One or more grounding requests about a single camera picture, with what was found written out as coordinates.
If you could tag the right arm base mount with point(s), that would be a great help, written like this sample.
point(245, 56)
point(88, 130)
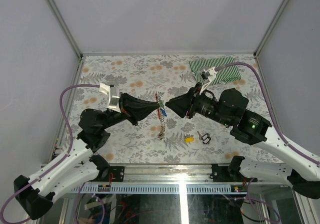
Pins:
point(222, 172)

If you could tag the yellow key tag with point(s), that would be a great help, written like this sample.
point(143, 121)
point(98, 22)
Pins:
point(189, 139)

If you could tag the blue key tag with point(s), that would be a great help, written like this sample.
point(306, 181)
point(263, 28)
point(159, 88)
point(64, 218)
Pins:
point(164, 112)

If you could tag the aluminium front rail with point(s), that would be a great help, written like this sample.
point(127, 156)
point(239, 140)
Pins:
point(168, 174)

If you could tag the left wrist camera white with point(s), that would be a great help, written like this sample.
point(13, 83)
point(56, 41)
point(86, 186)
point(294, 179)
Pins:
point(113, 95)

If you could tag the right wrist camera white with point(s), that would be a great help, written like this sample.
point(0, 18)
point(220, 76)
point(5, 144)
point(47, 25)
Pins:
point(208, 75)

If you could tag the black key tag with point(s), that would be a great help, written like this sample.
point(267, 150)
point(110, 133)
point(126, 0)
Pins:
point(206, 140)
point(205, 136)

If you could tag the black key tag upper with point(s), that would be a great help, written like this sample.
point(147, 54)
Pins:
point(205, 136)

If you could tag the black key tag lower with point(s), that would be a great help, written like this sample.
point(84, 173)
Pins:
point(206, 140)

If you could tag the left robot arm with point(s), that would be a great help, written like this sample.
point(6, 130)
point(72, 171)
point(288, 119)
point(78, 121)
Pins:
point(79, 163)

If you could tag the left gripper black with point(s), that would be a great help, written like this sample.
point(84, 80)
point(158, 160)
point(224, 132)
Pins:
point(129, 102)

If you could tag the white slotted cable duct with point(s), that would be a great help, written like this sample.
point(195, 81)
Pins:
point(119, 188)

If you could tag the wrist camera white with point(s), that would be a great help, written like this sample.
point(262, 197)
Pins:
point(208, 75)
point(113, 95)

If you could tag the metal key holder red handle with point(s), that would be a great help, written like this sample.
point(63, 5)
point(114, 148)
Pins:
point(161, 118)

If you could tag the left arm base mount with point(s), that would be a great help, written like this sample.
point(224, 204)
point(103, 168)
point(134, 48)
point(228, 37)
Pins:
point(113, 174)

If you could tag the green white striped cloth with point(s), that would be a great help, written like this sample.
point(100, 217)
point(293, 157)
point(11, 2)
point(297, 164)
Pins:
point(224, 76)

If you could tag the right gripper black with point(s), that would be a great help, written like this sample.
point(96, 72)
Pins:
point(180, 104)

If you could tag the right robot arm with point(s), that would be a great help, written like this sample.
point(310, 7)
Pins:
point(299, 168)

